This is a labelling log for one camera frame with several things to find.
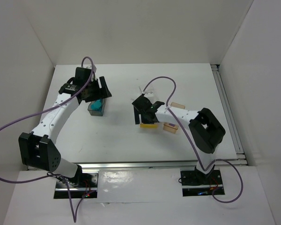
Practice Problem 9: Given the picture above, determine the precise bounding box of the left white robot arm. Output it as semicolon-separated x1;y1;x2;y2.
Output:
18;67;112;186

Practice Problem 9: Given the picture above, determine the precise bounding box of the aluminium rail front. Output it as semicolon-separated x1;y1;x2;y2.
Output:
28;160;244;170

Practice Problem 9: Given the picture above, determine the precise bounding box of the grey translucent container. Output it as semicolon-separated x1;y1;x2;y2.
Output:
88;98;106;116

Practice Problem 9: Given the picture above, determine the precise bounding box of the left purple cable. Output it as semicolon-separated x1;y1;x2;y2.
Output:
0;56;96;223

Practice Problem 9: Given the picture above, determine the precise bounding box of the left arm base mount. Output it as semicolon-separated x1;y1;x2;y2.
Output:
47;172;99;199

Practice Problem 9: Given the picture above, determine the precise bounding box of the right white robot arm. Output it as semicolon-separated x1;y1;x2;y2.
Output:
132;94;226;179

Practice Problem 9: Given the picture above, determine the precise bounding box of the purple cable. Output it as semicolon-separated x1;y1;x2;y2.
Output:
141;76;244;203
0;56;96;223

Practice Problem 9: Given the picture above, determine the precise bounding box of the yellow lego plate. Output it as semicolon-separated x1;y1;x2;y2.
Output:
140;124;158;129

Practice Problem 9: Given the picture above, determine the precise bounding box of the clear plastic container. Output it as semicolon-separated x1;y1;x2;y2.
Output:
139;85;155;101

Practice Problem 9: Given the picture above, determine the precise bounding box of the large teal lego brick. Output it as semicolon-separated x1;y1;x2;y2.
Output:
90;100;103;111

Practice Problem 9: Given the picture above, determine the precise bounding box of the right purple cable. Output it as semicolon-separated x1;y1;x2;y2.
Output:
141;76;244;203

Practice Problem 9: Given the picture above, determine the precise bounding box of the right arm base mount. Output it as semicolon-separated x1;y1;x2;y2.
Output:
178;170;225;197

